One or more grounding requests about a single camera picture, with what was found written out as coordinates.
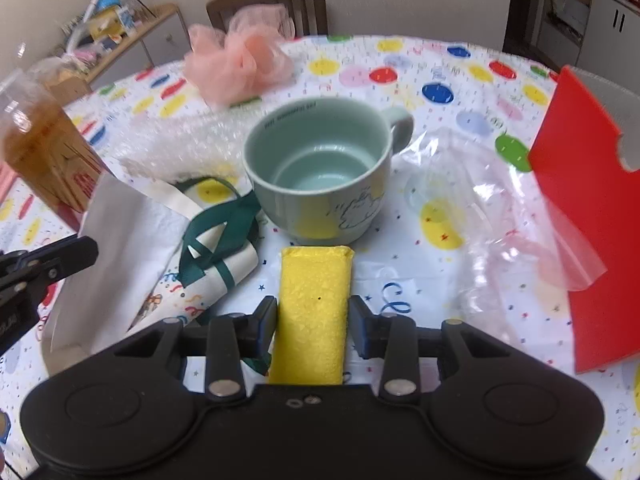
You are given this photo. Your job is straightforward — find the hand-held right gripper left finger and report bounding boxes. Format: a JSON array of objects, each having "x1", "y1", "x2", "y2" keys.
[{"x1": 115, "y1": 295, "x2": 279, "y2": 403}]

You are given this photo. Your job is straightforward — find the red cardboard box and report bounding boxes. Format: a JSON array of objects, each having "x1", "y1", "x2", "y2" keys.
[{"x1": 527, "y1": 65, "x2": 640, "y2": 376}]

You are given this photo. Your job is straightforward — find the white tote bag green straps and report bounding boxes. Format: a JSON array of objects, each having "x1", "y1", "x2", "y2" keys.
[{"x1": 42, "y1": 172, "x2": 263, "y2": 361}]

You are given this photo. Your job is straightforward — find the clear bag of snacks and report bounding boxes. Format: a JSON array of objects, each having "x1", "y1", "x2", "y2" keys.
[{"x1": 27, "y1": 50, "x2": 86, "y2": 90}]

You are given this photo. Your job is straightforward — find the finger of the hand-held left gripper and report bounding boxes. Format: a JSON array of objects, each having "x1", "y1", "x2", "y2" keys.
[{"x1": 0, "y1": 236, "x2": 99, "y2": 306}]

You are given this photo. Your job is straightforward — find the clear bubble wrap sheet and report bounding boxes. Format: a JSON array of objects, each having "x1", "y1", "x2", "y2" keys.
[{"x1": 120, "y1": 110, "x2": 256, "y2": 186}]

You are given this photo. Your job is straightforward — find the yellow sponge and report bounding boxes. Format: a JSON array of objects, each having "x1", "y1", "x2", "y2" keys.
[{"x1": 270, "y1": 245, "x2": 355, "y2": 386}]

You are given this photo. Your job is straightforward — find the pink mesh bath pouf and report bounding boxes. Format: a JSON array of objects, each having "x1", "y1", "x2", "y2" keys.
[{"x1": 181, "y1": 2, "x2": 296, "y2": 106}]

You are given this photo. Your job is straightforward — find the pale green mug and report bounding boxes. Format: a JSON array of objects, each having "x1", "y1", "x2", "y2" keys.
[{"x1": 242, "y1": 96, "x2": 416, "y2": 243}]

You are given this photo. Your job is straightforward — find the wooden side cabinet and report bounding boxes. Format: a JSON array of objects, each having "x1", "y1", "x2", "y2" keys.
[{"x1": 45, "y1": 2, "x2": 193, "y2": 96}]

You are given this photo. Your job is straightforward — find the yellow and blue toy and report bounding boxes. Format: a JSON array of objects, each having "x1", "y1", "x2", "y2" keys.
[{"x1": 90, "y1": 0, "x2": 136, "y2": 38}]

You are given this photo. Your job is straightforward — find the clear plastic bag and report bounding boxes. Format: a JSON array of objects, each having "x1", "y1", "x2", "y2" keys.
[{"x1": 402, "y1": 127, "x2": 608, "y2": 293}]

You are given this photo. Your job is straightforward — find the tea bottle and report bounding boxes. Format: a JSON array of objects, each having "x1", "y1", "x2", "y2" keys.
[{"x1": 0, "y1": 57, "x2": 108, "y2": 213}]

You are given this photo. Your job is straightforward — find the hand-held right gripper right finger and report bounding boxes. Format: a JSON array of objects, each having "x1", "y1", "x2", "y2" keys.
[{"x1": 348, "y1": 294, "x2": 518, "y2": 403}]

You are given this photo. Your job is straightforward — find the white paper bag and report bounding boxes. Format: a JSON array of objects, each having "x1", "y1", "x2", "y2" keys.
[{"x1": 550, "y1": 0, "x2": 591, "y2": 36}]

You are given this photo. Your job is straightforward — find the white tube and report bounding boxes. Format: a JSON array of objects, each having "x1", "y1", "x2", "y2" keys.
[{"x1": 81, "y1": 0, "x2": 107, "y2": 28}]

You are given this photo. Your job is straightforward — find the white lower cabinet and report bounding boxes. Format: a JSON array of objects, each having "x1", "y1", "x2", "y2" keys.
[{"x1": 580, "y1": 0, "x2": 640, "y2": 76}]

